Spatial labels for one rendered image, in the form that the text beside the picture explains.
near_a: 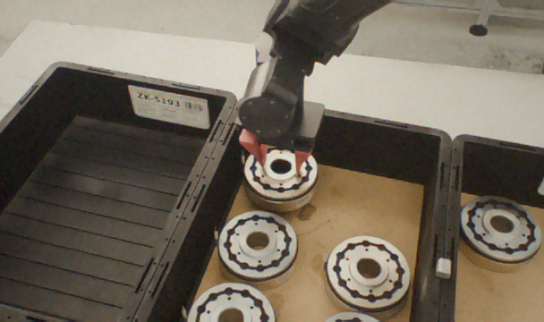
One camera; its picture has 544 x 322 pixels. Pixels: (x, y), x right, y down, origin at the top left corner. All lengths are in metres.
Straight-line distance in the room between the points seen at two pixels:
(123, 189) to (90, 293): 0.17
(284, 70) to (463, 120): 0.65
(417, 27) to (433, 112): 1.54
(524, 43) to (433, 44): 0.40
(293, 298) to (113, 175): 0.33
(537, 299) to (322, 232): 0.28
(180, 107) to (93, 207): 0.19
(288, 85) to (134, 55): 0.78
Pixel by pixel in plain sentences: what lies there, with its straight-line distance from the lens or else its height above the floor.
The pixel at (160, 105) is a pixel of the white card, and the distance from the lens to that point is 0.86.
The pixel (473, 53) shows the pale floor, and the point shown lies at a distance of 2.59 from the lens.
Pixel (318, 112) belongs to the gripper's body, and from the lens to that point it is 0.70.
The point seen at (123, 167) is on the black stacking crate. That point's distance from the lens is 0.87.
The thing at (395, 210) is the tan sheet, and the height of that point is 0.83.
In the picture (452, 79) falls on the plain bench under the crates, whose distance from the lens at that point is 1.26.
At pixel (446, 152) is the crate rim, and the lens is 0.76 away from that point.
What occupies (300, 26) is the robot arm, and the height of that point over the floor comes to 1.13.
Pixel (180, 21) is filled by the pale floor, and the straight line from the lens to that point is 2.68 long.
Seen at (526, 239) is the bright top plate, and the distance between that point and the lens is 0.79.
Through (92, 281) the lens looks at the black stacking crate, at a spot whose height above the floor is 0.83.
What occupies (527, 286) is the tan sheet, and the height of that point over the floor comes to 0.83.
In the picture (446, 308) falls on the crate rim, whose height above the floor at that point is 0.93.
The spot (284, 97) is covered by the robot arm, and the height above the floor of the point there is 1.09.
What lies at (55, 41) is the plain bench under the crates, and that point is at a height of 0.70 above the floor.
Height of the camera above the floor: 1.46
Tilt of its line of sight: 48 degrees down
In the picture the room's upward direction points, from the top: straight up
